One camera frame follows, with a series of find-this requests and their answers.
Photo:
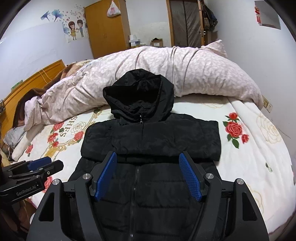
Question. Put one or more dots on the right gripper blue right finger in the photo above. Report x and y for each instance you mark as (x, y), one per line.
(193, 174)

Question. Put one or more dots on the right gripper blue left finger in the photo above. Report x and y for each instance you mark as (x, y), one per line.
(101, 176)

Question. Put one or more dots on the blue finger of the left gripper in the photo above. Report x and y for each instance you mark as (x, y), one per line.
(35, 165)

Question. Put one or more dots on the black hooded puffer jacket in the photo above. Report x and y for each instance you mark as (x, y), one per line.
(148, 198)

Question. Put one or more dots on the white long pillow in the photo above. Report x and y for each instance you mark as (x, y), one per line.
(25, 146)

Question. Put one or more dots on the grey cloth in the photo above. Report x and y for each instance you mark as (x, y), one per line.
(13, 136)

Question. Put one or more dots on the brown blanket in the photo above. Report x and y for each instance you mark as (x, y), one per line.
(19, 116)

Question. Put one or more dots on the wooden headboard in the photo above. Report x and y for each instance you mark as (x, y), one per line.
(37, 80)

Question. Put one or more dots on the white floral rose bedsheet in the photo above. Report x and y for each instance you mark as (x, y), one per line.
(252, 149)

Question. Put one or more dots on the pink patterned duvet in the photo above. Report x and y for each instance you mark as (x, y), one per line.
(140, 84)

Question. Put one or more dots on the wooden wardrobe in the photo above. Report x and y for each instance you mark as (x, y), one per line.
(107, 34)

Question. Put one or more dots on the cardboard box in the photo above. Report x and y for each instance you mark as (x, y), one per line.
(157, 43)

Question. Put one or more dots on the white plastic bag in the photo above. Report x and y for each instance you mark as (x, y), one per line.
(113, 10)

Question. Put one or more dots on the wall power socket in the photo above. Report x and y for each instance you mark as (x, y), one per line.
(267, 105)

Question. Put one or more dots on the cartoon couple wall sticker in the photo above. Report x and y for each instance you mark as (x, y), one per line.
(73, 22)

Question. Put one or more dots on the wooden door frame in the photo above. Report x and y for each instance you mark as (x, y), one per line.
(186, 22)

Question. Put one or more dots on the grey wall box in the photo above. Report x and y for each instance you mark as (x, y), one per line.
(266, 16)

